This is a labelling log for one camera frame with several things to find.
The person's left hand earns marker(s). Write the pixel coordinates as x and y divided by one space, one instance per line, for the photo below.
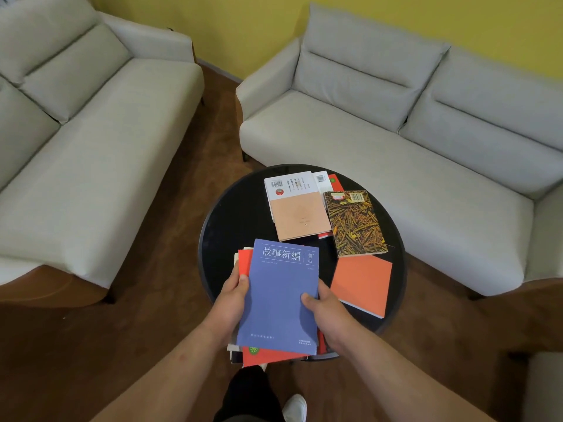
226 303

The person's right hand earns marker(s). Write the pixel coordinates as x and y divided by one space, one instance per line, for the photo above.
336 323

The person's right thumb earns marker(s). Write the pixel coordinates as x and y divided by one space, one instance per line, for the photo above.
312 302

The person's left thumb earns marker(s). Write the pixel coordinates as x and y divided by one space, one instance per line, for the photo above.
244 286

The blue book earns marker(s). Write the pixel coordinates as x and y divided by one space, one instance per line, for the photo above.
279 298

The red book with green mark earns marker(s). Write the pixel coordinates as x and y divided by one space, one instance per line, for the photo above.
264 358

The person's right forearm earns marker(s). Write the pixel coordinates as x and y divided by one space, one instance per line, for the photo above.
404 382

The person's left forearm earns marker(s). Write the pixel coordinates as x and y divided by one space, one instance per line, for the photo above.
167 377

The orange book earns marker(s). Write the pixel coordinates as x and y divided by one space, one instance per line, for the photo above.
363 285

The round black coffee table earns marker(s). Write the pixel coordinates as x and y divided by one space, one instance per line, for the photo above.
237 215

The beige and white book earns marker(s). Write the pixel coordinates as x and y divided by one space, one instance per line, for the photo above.
299 215

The brown yellow patterned book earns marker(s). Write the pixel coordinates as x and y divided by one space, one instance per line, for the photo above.
356 224

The person's white shoe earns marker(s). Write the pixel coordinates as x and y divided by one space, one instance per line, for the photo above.
294 409

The person's black trouser leg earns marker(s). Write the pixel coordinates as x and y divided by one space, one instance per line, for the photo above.
248 397

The thin red book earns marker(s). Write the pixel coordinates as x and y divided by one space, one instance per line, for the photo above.
334 182

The light grey sofa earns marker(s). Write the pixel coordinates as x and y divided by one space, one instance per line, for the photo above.
396 180
101 149

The light grey sofa back cushion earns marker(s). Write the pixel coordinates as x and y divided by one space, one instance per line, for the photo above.
66 52
22 131
365 70
492 122

